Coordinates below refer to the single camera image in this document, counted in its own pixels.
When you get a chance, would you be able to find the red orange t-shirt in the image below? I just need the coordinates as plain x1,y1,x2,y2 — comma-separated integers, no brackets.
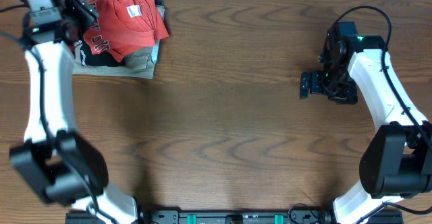
84,0,169,62

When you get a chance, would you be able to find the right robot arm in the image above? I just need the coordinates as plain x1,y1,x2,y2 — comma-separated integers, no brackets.
300,33,431,223

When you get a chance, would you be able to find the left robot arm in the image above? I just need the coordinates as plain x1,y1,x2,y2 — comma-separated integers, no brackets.
9,0,143,223

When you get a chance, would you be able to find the black folded garment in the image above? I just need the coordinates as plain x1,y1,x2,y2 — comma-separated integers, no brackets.
77,40,125,67

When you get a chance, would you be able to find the khaki folded garment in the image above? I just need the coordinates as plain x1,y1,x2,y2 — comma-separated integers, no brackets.
73,0,159,79

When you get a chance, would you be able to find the black looped base cable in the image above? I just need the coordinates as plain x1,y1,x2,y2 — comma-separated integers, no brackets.
288,202,321,224

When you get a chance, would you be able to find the black mounting rail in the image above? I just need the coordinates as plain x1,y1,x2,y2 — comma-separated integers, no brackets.
65,208,404,224

